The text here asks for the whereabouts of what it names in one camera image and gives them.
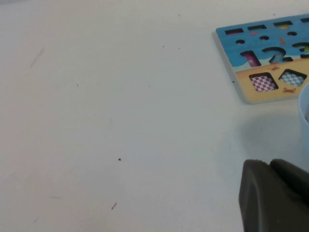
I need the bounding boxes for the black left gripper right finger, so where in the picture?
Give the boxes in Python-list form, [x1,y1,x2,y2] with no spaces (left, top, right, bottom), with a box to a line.
[269,158,309,208]

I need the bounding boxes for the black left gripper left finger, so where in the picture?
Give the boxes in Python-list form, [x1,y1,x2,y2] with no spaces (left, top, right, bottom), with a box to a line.
[238,159,309,232]

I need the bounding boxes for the light blue plastic bowl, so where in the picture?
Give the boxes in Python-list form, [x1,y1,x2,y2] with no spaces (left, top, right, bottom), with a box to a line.
[298,82,309,145]

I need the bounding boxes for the colourful wooden puzzle board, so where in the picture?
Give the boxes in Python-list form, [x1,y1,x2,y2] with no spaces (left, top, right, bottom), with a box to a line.
[215,14,309,105]

